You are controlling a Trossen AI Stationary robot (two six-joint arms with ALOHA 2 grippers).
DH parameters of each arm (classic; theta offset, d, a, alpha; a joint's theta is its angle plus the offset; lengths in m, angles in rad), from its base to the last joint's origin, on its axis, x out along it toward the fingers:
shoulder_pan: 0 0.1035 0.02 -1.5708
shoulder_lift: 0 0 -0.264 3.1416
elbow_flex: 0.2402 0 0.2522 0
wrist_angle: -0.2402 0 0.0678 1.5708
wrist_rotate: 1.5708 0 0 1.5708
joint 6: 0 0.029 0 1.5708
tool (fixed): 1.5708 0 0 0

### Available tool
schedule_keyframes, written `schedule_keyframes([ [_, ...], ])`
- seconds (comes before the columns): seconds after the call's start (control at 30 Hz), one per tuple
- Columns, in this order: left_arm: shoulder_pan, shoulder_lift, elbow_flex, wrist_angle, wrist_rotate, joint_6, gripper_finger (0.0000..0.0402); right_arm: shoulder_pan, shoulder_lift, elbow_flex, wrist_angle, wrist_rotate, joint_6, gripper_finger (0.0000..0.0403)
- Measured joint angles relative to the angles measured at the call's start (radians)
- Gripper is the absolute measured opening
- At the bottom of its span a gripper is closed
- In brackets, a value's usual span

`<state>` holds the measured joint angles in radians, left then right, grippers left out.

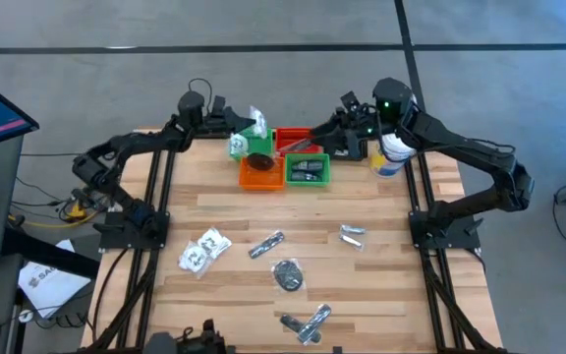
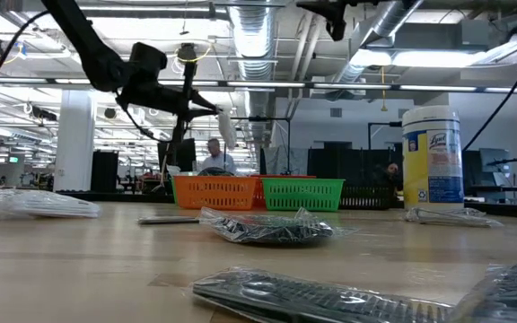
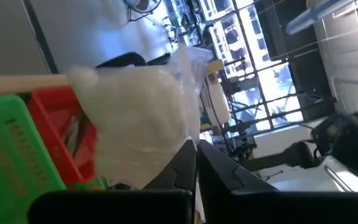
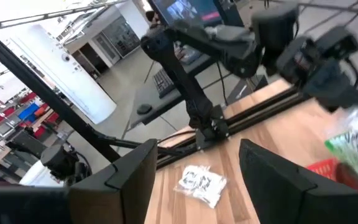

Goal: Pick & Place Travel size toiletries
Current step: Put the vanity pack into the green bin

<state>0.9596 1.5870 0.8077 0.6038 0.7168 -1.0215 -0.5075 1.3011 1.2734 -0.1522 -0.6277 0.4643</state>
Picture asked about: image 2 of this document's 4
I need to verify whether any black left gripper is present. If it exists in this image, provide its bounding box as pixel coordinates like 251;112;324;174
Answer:
117;60;221;167

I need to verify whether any black round brush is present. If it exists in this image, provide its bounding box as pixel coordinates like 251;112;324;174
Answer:
197;205;358;246
197;166;235;178

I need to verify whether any black background monitor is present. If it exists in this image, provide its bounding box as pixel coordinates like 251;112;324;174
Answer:
157;137;197;174

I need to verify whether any person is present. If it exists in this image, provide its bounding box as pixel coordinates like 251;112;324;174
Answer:
200;137;238;176
383;161;403;185

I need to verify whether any orange plastic slotted basket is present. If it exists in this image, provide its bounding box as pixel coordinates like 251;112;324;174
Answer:
171;175;259;211

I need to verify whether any black tall cabinet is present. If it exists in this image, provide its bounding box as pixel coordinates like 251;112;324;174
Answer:
90;150;119;194

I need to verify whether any white round pillar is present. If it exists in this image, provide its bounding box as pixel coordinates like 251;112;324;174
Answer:
53;89;97;193

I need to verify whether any dark office partition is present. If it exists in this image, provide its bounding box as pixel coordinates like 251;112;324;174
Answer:
306;147;403;185

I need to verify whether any black plastic slotted basket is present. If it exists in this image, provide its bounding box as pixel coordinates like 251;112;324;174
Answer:
338;183;397;211

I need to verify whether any yellow disinfectant wipes canister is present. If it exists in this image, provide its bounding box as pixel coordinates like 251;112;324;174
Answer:
401;105;465;211

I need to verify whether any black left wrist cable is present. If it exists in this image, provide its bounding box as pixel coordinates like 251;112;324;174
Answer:
114;89;172;144

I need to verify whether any silver ribbed vertical duct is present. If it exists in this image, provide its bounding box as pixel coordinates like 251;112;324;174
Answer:
229;0;277;149

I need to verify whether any black aluminium rig frame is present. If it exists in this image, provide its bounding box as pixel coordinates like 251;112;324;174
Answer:
54;190;517;220

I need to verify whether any black hanging cable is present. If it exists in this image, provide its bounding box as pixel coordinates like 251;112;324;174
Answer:
0;9;51;118

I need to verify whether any silver ceiling duct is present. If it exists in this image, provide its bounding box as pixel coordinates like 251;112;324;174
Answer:
329;0;425;86

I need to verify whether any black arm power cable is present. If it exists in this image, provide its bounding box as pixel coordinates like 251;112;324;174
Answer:
462;29;517;152

